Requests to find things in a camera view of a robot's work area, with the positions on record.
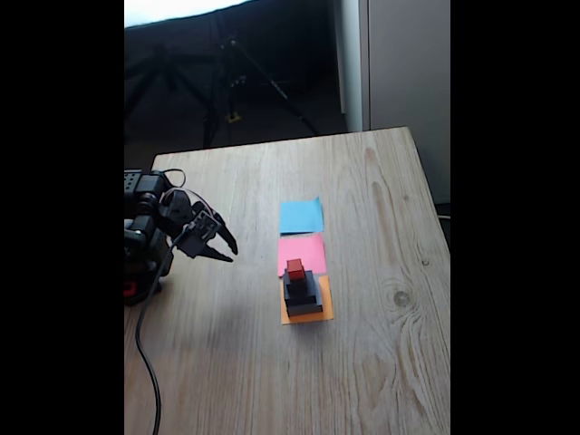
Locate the large grey cube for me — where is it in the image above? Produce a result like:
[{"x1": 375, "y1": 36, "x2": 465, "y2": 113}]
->
[{"x1": 285, "y1": 296, "x2": 324, "y2": 317}]

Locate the small gripper camera board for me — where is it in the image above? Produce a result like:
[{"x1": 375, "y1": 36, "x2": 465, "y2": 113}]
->
[{"x1": 193, "y1": 210, "x2": 220, "y2": 241}]

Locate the black tripod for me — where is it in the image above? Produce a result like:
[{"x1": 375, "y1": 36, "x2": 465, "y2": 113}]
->
[{"x1": 198, "y1": 35, "x2": 321, "y2": 149}]

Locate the blue paper sheet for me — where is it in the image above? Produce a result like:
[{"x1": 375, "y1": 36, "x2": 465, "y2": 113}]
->
[{"x1": 279, "y1": 197, "x2": 325, "y2": 236}]

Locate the bright white light panel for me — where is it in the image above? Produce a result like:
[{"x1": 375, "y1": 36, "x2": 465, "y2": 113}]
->
[{"x1": 124, "y1": 0, "x2": 255, "y2": 28}]

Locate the pink paper sheet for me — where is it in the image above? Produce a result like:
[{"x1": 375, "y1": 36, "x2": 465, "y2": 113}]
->
[{"x1": 276, "y1": 234, "x2": 327, "y2": 278}]

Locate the small black cube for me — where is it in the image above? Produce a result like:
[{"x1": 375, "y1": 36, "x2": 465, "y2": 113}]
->
[{"x1": 284, "y1": 268, "x2": 314, "y2": 295}]

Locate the black light stand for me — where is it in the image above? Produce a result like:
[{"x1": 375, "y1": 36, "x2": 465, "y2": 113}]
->
[{"x1": 124, "y1": 43, "x2": 205, "y2": 132}]

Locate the medium black cube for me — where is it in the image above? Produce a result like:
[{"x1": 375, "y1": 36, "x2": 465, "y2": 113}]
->
[{"x1": 284, "y1": 280, "x2": 319, "y2": 306}]

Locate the orange paper sheet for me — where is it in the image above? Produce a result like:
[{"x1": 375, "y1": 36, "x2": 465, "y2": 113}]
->
[{"x1": 280, "y1": 275, "x2": 334, "y2": 325}]

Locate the white cabinet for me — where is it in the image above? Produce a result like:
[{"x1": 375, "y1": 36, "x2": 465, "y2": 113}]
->
[{"x1": 334, "y1": 0, "x2": 451, "y2": 205}]

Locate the black cable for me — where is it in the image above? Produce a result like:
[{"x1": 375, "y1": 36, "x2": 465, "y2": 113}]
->
[{"x1": 134, "y1": 226, "x2": 188, "y2": 435}]

